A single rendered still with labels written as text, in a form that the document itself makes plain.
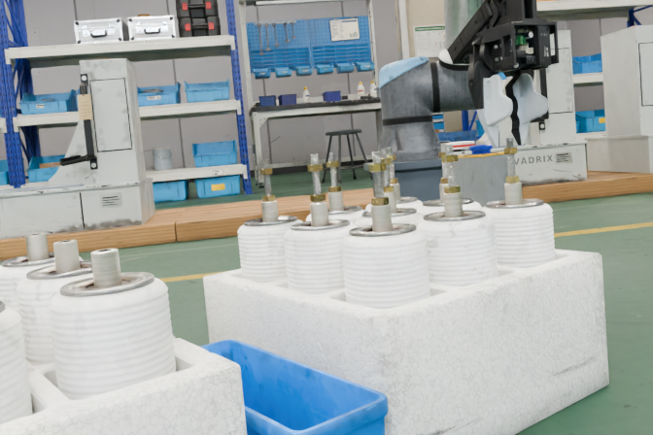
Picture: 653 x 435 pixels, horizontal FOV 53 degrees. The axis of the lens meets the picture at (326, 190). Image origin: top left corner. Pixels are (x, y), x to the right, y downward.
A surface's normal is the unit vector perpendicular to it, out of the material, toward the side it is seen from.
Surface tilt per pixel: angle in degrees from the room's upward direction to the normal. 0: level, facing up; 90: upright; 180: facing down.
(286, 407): 88
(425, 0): 90
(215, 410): 90
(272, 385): 88
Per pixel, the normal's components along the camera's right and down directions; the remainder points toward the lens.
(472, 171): -0.80, 0.11
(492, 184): 0.60, 0.00
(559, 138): 0.16, 0.05
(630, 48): -0.98, 0.10
